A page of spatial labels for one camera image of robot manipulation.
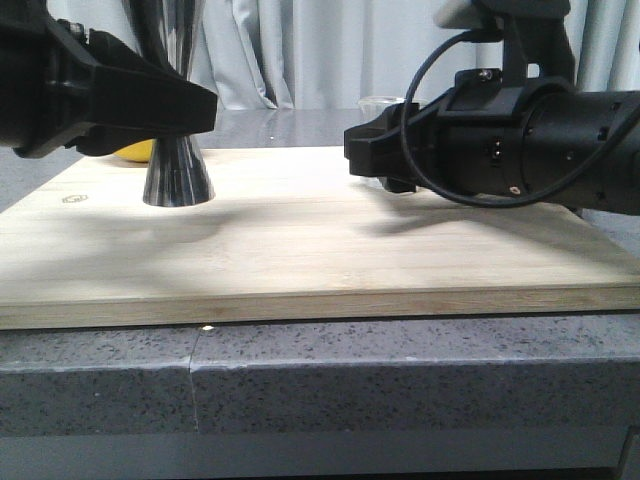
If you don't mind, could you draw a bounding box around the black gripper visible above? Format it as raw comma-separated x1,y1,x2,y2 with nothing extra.
1,1,217,158
344,69,540,196

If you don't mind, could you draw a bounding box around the steel double jigger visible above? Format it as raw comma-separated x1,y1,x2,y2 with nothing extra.
123,1,215,207

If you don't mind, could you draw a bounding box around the clear glass beaker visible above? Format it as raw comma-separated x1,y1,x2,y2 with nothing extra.
357,96,405,121

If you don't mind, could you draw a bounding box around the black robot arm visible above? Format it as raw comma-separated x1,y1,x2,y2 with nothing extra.
344,69,639,215

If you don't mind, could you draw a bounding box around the yellow lemon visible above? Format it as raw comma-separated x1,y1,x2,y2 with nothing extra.
115,140,154,163

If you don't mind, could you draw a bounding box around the light wooden cutting board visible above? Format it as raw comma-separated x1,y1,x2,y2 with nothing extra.
1,147,639,329

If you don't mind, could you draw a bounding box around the grey curtain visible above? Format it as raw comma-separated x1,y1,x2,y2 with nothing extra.
44,0,640,112

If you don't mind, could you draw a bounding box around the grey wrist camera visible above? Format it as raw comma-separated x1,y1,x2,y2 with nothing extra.
433,0,483,30

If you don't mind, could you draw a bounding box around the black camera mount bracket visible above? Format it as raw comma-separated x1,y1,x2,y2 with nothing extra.
472,0,575,87

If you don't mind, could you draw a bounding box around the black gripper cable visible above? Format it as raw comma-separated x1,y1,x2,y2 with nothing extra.
401,28,640,207

